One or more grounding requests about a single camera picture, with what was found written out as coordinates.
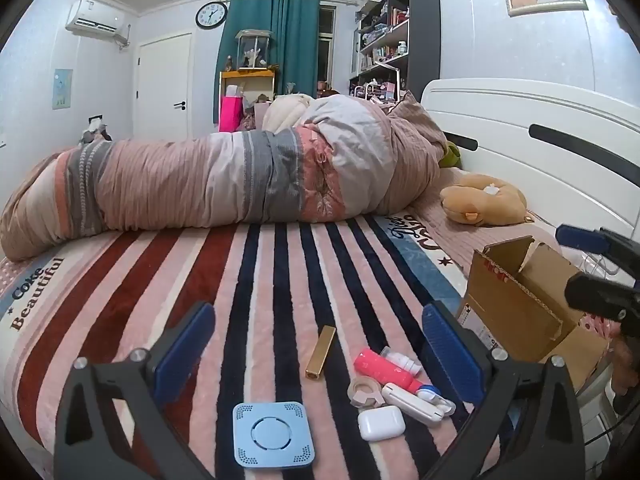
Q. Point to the brown cardboard box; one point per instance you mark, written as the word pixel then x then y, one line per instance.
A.
pixel 530 280

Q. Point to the window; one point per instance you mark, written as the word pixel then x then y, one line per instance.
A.
pixel 326 50

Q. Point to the teal curtain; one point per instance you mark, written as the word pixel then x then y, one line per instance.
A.
pixel 295 40

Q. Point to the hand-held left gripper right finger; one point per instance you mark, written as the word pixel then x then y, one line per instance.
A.
pixel 450 355

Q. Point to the pink tube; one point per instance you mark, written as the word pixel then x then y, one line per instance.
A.
pixel 377 366

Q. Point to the white air conditioner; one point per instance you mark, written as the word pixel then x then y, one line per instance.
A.
pixel 92 17

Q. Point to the light blue wall poster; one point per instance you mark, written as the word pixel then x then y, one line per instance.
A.
pixel 62 89

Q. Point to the green plush toy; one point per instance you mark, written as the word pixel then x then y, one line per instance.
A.
pixel 450 156

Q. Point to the grey bag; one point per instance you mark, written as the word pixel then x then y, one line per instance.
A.
pixel 95 132

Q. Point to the glass display case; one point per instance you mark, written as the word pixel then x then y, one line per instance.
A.
pixel 253 50

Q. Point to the white bed headboard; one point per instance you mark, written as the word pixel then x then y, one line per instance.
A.
pixel 500 115

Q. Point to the white door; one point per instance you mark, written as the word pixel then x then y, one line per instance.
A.
pixel 160 85

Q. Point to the striped printed blanket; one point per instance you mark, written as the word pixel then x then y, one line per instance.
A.
pixel 280 285

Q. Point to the small white bottle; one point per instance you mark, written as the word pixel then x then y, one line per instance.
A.
pixel 401 360

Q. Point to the light blue square device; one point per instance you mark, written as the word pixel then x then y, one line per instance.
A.
pixel 272 435

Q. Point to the round wall clock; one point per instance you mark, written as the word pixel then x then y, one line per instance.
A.
pixel 211 15

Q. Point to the yellow shelf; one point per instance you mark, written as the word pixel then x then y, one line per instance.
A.
pixel 247 74

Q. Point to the pink paper bag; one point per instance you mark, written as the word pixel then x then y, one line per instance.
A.
pixel 231 114

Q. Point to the beige tape roll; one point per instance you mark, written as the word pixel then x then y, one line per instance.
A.
pixel 356 392

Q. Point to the pink dotted slipper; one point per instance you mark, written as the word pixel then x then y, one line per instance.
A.
pixel 600 327

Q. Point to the brown plush toy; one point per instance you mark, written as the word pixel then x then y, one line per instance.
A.
pixel 480 205

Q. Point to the rolled pink grey duvet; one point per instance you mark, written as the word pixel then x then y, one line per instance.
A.
pixel 200 180

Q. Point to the white earbuds case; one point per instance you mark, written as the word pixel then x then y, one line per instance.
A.
pixel 381 422

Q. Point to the white metal rack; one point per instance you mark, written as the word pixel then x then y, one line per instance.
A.
pixel 375 89

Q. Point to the black bookshelf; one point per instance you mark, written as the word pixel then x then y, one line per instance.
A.
pixel 425 35

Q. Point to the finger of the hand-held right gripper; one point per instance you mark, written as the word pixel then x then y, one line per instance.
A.
pixel 577 236
pixel 600 297

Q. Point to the gold rectangular bar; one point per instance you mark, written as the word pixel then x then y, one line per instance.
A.
pixel 321 352

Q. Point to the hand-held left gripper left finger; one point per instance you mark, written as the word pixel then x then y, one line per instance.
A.
pixel 182 355

